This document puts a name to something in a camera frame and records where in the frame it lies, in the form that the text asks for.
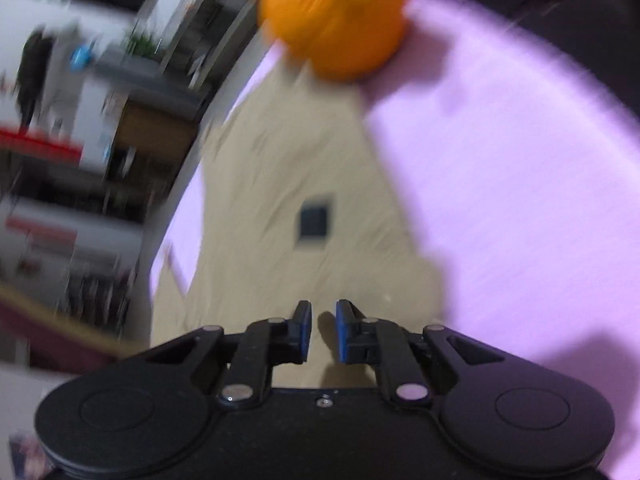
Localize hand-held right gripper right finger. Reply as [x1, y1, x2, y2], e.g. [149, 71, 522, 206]
[335, 299, 506, 408]

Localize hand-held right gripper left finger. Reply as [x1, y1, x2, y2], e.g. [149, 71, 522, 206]
[127, 300, 314, 408]

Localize khaki pants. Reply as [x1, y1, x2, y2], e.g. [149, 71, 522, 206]
[150, 62, 446, 391]

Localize lilac towel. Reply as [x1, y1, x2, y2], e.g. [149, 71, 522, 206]
[149, 0, 640, 480]

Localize brown cabinet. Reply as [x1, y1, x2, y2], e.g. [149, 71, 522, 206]
[107, 99, 202, 183]

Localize dark red wooden chair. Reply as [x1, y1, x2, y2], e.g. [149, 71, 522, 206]
[0, 282, 133, 376]

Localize orange fruit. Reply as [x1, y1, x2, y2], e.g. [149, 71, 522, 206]
[259, 0, 417, 82]

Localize red banner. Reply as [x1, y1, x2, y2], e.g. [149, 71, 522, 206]
[0, 126, 85, 165]

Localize green potted plant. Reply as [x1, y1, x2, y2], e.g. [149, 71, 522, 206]
[124, 29, 162, 60]

